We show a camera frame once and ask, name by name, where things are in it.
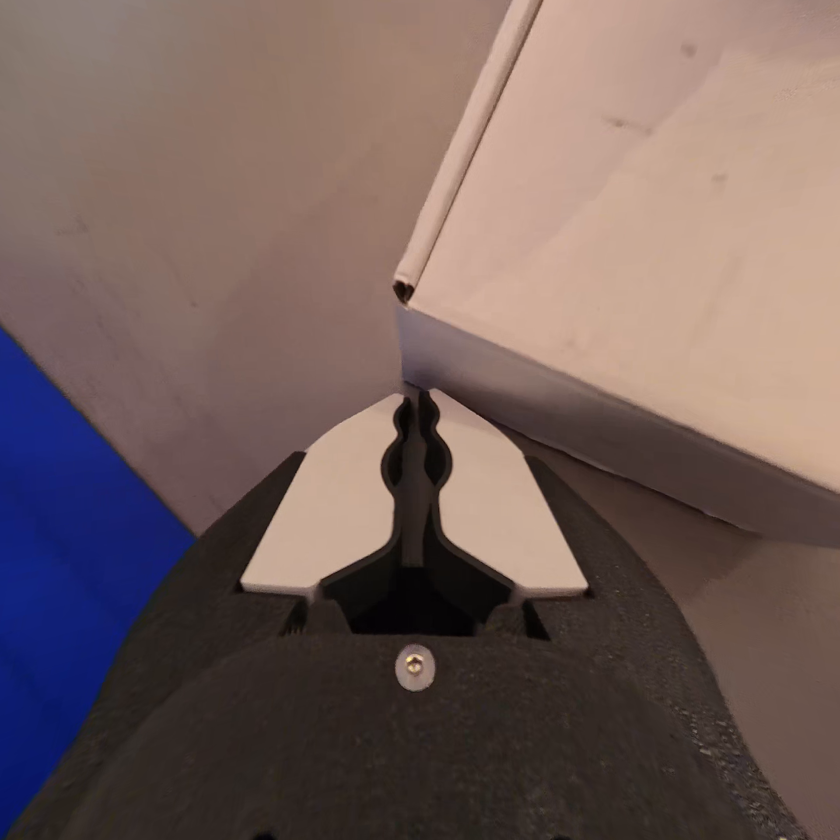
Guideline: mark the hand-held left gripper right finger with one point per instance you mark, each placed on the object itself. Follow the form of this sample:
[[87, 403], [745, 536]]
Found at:
[[505, 518]]

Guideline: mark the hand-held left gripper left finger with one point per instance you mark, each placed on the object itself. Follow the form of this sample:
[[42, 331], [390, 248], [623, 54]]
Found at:
[[321, 518]]

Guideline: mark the white cardboard box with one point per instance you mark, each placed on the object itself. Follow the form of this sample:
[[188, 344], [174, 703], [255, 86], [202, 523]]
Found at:
[[623, 262]]

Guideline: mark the blue plastic bin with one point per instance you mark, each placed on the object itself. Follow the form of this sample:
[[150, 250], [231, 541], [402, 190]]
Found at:
[[72, 558]]

